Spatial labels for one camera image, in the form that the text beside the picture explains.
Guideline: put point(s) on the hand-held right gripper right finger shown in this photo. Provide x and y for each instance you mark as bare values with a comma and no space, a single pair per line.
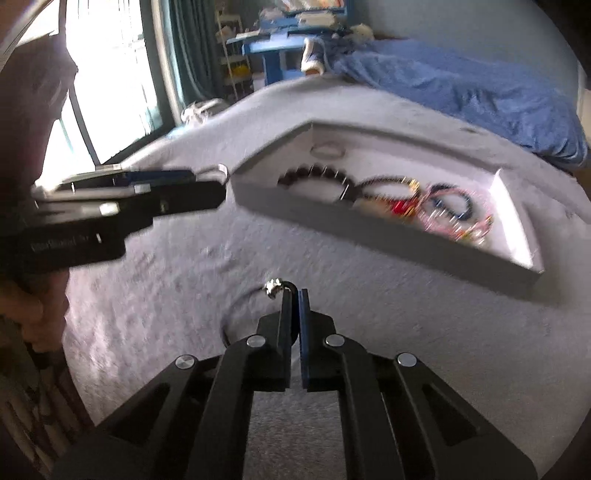
304,332

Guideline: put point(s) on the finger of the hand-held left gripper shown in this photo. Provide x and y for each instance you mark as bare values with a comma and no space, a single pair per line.
157,176
184,198

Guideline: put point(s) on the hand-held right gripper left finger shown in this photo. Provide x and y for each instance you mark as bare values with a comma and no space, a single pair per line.
272,360

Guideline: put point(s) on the white cardboard box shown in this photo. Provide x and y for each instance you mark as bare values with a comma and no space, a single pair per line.
369,230

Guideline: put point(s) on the person's left hand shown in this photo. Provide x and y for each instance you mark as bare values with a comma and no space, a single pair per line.
41,318

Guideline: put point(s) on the window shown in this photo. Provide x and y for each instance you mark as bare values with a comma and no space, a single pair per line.
115,69

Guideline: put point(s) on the teal curtain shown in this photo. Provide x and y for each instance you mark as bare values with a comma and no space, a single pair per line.
194,46

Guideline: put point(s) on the person's dark top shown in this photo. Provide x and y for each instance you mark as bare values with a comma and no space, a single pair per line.
32,115

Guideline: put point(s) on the clear bangle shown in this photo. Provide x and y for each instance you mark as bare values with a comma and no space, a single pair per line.
328,157

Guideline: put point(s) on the white shelf rack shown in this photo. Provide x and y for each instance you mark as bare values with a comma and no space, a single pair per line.
231,44

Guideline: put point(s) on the person's patterned pants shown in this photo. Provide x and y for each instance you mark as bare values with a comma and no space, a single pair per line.
32,415

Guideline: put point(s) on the blue desk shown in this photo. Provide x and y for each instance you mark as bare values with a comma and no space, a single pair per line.
272,46

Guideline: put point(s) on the row of books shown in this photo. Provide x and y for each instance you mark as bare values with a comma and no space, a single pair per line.
318,3

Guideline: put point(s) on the white plush toy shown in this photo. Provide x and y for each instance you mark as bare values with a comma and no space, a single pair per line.
361,33

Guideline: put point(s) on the blue blanket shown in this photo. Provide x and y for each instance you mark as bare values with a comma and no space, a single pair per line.
461,87

